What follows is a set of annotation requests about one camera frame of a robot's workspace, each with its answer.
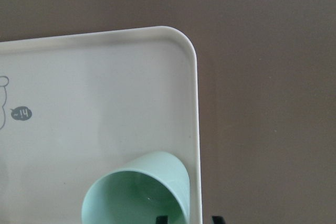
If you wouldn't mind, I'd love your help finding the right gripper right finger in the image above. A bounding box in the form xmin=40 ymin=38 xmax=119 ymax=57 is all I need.
xmin=212 ymin=216 xmax=225 ymax=224

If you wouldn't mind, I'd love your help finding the green plastic cup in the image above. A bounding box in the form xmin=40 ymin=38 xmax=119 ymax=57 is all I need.
xmin=81 ymin=151 xmax=191 ymax=223

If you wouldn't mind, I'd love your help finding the cream rabbit print tray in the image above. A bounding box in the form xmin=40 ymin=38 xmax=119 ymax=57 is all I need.
xmin=1 ymin=26 xmax=203 ymax=223

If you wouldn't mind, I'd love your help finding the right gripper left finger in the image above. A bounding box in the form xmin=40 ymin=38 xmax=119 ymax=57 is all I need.
xmin=156 ymin=215 xmax=168 ymax=224

